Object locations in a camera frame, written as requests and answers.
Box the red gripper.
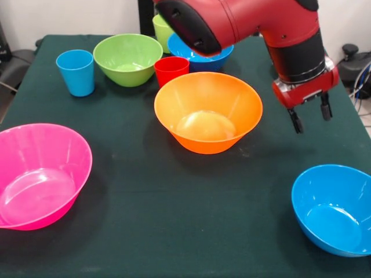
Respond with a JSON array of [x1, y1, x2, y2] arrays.
[[271, 65, 340, 134]]

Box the orange bowl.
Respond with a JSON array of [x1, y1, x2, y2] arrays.
[[154, 71, 264, 155]]

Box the blue bowl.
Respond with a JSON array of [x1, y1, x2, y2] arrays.
[[167, 32, 235, 73], [291, 164, 371, 258]]

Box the red cup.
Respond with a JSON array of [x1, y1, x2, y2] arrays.
[[154, 56, 190, 89]]

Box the green cup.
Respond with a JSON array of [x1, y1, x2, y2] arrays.
[[152, 13, 175, 54]]

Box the dark green tablecloth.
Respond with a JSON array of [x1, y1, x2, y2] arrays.
[[0, 34, 371, 278]]

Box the green bowl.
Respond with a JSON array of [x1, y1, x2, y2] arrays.
[[93, 33, 164, 88]]

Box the blue cup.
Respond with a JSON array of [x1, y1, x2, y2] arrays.
[[56, 49, 96, 97]]

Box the large pink bowl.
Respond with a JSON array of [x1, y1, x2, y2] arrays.
[[0, 123, 93, 232]]

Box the tangled cables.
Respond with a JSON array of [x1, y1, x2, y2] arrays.
[[349, 64, 371, 116]]

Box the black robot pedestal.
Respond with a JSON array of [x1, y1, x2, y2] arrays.
[[138, 0, 159, 37]]

